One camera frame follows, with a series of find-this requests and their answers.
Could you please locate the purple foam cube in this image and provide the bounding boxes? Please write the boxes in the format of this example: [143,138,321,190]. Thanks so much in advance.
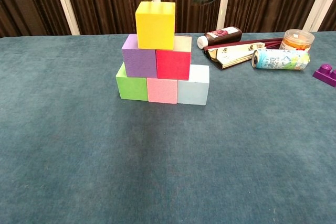
[121,34,158,78]

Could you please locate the pink foam cube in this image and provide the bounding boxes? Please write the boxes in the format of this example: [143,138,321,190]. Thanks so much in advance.
[146,78,179,104]

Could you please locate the red foam cube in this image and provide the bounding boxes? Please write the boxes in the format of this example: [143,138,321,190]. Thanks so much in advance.
[156,36,192,81]

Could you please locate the purple toy brick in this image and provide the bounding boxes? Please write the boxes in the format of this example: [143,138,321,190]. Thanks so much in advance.
[312,63,336,88]

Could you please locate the printed light blue drink can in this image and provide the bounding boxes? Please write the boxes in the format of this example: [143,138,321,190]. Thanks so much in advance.
[251,48,311,72]

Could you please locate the green foam cube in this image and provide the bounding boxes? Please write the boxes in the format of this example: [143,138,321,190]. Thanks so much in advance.
[115,62,149,101]

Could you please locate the teal table cloth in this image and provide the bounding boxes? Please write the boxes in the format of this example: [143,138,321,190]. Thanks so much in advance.
[0,31,336,224]

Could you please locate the dark juice bottle white cap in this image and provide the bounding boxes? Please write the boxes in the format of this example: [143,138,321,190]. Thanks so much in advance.
[197,26,243,50]

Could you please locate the yellow foam cube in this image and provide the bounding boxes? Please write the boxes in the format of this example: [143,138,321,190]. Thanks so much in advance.
[135,1,176,51]

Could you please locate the clear jar orange contents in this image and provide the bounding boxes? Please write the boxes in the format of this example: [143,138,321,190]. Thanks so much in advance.
[279,29,316,53]

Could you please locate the light blue foam cube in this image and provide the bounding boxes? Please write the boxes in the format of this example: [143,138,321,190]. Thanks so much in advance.
[177,64,211,106]

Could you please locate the dark red folding fan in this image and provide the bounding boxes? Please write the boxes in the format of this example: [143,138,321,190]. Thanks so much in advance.
[203,38,286,70]

